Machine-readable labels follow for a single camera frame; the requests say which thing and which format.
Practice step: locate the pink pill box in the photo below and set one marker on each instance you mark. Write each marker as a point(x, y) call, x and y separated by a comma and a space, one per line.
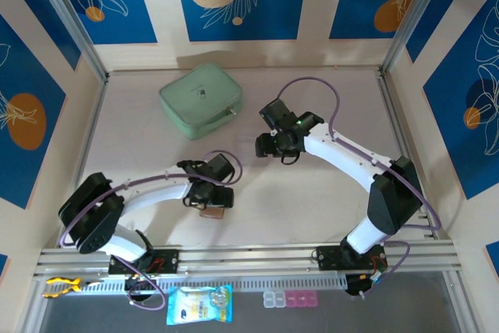
point(291, 299)

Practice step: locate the tan leather card holder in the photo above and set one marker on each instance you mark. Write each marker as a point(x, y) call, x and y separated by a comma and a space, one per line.
point(212, 214)

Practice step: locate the mint green zip pouch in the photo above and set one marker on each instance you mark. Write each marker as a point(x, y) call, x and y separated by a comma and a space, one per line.
point(199, 99)

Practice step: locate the clear pill box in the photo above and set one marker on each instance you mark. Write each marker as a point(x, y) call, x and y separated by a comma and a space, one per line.
point(280, 299)
point(269, 299)

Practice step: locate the aluminium corner post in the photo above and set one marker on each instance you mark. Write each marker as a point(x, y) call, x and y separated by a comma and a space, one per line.
point(413, 9)
point(70, 21)

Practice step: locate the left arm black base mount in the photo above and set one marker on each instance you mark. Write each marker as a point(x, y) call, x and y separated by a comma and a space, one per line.
point(167, 261)

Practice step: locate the aluminium table edge rail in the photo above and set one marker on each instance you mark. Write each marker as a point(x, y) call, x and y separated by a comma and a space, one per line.
point(405, 146)

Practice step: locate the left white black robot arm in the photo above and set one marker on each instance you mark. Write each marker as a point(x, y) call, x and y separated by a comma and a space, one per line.
point(156, 192)

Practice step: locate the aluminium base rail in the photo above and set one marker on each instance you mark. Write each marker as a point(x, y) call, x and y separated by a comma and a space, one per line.
point(253, 259)

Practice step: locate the blue snack packet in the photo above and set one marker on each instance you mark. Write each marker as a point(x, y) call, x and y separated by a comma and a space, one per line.
point(199, 305)

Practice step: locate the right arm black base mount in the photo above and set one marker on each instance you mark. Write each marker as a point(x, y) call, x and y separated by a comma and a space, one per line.
point(327, 259)

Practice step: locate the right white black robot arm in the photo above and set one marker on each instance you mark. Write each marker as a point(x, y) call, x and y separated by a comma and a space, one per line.
point(343, 153)

